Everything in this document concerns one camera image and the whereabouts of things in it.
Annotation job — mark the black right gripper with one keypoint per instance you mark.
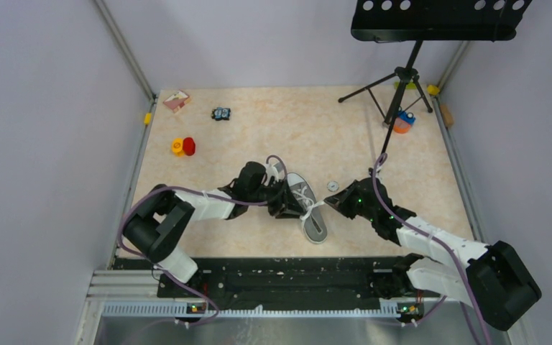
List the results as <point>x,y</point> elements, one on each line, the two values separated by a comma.
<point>341,200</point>

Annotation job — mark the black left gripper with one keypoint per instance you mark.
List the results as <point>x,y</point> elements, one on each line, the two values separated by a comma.
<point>284,208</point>

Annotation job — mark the grey canvas sneaker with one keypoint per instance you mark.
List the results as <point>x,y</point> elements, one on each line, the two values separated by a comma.
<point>312,223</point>

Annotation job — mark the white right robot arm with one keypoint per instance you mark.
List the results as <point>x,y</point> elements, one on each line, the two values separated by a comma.
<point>490,277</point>

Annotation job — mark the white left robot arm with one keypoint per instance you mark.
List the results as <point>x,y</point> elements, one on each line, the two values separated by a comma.
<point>156,224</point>

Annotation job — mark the small round white token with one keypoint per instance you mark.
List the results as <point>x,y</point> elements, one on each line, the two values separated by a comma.
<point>333,186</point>

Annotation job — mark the red round toy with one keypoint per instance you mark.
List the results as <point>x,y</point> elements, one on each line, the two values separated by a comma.
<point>189,146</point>

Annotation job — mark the small black blue toy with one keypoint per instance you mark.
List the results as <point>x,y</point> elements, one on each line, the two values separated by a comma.
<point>221,113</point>

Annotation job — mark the yellow round toy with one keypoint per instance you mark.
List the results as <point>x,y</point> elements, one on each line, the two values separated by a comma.
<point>177,147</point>

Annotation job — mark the orange blue toy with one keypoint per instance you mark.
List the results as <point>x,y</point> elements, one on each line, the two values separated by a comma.
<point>404,122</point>

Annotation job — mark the pink and white box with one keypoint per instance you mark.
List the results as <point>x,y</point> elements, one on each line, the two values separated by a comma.
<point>176,101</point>

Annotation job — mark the green object behind stand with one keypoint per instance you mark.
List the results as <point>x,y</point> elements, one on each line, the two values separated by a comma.
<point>407,86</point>

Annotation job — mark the yellow corner clip right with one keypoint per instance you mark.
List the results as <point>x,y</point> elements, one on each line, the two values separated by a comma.
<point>433,90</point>

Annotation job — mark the black music stand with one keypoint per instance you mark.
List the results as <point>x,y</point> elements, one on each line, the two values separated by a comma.
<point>419,21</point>

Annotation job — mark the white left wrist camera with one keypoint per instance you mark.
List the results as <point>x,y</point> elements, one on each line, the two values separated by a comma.
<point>275,171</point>

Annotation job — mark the white slotted cable duct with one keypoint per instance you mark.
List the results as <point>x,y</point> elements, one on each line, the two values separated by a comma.
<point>184,310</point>

